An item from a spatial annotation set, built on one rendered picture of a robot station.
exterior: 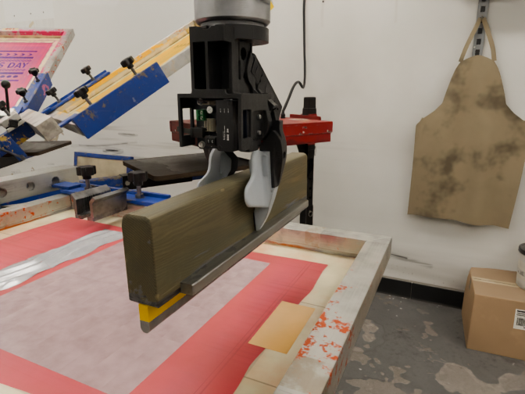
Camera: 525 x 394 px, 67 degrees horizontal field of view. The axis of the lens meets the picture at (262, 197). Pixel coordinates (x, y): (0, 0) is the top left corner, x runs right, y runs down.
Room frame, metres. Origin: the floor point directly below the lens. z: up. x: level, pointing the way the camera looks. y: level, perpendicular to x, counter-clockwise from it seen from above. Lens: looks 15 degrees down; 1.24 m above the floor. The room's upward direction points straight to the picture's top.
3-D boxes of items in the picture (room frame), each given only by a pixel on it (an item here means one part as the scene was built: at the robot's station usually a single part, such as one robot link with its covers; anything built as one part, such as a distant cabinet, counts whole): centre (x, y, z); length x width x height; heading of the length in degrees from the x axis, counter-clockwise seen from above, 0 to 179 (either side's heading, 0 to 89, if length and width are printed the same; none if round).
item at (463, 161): (2.09, -1.07, 1.06); 0.53 x 0.07 x 1.05; 65
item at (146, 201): (0.91, 0.35, 0.98); 0.30 x 0.05 x 0.07; 65
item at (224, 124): (0.42, 0.03, 1.23); 0.09 x 0.08 x 0.12; 155
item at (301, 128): (1.82, 0.04, 1.06); 0.61 x 0.46 x 0.12; 125
